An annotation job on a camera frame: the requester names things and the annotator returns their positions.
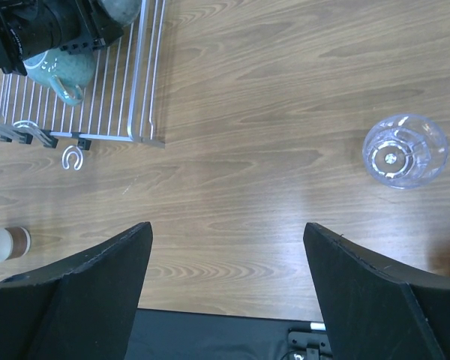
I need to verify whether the beige brown steel tumbler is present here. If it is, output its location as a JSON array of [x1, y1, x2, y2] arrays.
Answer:
[[0, 226, 31, 263]]

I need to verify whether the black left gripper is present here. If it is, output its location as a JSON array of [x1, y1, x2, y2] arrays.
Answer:
[[0, 0, 124, 75]]

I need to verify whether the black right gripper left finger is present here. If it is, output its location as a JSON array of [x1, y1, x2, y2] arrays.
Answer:
[[0, 222, 152, 359]]

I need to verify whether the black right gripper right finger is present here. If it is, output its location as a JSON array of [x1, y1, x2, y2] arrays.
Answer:
[[303, 223, 450, 359]]

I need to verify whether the silver wire dish rack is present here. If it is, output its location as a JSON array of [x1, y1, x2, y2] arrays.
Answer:
[[0, 1, 166, 170]]

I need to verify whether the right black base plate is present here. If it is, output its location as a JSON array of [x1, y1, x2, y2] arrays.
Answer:
[[284, 330, 334, 360]]

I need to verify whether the grey green ceramic mug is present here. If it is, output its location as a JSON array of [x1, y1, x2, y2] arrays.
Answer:
[[23, 49, 96, 107]]

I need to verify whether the large teal glazed mug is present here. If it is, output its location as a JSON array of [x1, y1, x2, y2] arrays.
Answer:
[[99, 0, 143, 26]]

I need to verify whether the clear faceted glass cup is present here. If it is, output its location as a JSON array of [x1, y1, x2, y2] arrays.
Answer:
[[361, 114, 449, 190]]

